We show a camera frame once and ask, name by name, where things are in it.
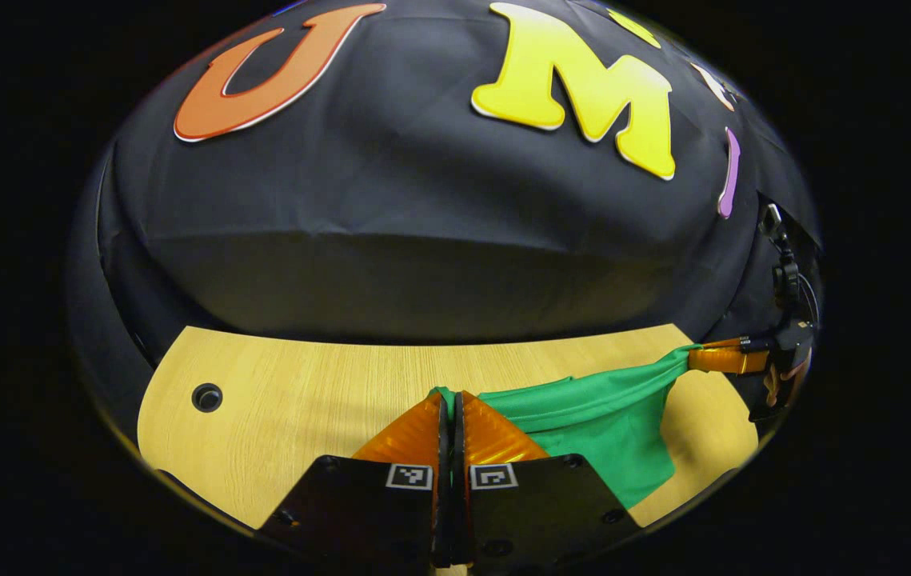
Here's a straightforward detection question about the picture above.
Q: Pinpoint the black table cable grommet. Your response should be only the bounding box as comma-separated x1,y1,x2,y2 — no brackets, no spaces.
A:
191,382,224,414

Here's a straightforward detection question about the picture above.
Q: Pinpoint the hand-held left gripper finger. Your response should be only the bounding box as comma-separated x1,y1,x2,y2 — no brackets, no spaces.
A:
454,390,644,573
258,390,453,570

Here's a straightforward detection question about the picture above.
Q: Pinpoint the green T-shirt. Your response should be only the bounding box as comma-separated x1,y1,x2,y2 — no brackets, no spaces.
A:
430,346,702,510

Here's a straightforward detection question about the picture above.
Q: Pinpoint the black backdrop cloth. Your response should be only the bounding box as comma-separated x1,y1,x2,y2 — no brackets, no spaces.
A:
67,0,824,417

